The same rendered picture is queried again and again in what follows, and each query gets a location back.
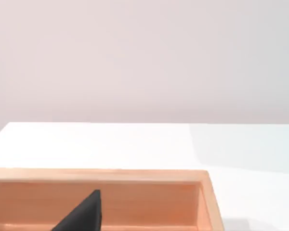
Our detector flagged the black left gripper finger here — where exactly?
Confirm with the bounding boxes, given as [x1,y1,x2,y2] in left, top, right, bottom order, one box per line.
[51,189,103,231]

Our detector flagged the shallow salmon-coloured box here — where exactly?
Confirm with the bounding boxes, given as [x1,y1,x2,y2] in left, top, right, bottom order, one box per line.
[0,167,225,231]

